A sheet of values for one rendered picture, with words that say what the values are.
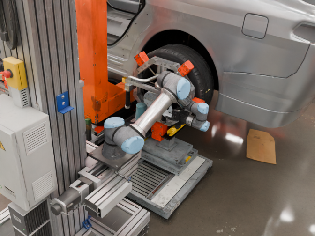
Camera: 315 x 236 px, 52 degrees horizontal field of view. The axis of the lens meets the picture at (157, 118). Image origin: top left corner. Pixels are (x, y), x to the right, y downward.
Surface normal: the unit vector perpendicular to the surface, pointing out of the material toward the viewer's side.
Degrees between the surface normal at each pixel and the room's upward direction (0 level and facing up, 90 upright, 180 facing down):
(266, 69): 90
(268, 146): 2
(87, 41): 90
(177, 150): 0
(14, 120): 0
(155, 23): 90
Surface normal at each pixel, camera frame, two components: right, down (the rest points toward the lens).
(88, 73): -0.55, 0.40
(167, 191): 0.07, -0.85
